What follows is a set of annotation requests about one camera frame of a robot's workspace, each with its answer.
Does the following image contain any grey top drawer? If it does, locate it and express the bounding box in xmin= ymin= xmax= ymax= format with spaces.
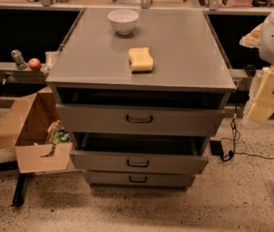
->
xmin=56 ymin=103 xmax=225 ymax=136

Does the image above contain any black cable on floor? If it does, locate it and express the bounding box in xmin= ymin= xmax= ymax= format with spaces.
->
xmin=220 ymin=103 xmax=274 ymax=163

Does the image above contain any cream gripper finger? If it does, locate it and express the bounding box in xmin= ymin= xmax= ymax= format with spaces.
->
xmin=247 ymin=65 xmax=274 ymax=123
xmin=239 ymin=25 xmax=261 ymax=48

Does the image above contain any small grey figurine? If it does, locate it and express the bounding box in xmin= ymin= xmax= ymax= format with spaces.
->
xmin=11 ymin=49 xmax=27 ymax=70

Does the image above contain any grey drawer cabinet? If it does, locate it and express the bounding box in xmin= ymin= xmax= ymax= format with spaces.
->
xmin=46 ymin=8 xmax=235 ymax=189

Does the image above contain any black table leg base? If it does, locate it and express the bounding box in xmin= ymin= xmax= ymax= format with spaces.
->
xmin=12 ymin=173 xmax=26 ymax=208

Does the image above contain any black power adapter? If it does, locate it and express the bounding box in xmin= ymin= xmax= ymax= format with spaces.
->
xmin=210 ymin=140 xmax=224 ymax=157

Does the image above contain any green snack package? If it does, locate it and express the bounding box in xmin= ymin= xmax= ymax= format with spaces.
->
xmin=46 ymin=120 xmax=71 ymax=144

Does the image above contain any grey bottom drawer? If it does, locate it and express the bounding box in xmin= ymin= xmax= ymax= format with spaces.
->
xmin=84 ymin=171 xmax=196 ymax=189

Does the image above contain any grey drawer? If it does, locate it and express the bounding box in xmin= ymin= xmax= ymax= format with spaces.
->
xmin=56 ymin=103 xmax=225 ymax=136
xmin=84 ymin=171 xmax=196 ymax=189
xmin=71 ymin=133 xmax=208 ymax=175

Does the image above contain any yellow sponge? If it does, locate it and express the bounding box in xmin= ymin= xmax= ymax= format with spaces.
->
xmin=129 ymin=47 xmax=154 ymax=73

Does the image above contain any red apple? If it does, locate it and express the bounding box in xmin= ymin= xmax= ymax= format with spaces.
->
xmin=28 ymin=58 xmax=42 ymax=71

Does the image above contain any black phone on shelf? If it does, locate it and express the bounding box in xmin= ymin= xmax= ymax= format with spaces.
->
xmin=243 ymin=65 xmax=257 ymax=77

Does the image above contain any brown cardboard box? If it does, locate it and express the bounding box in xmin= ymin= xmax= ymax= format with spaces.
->
xmin=0 ymin=87 xmax=76 ymax=173

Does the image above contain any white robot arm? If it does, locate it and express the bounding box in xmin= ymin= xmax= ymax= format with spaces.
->
xmin=239 ymin=9 xmax=274 ymax=123

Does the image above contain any white ceramic bowl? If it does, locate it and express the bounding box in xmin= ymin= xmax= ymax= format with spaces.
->
xmin=107 ymin=9 xmax=138 ymax=35

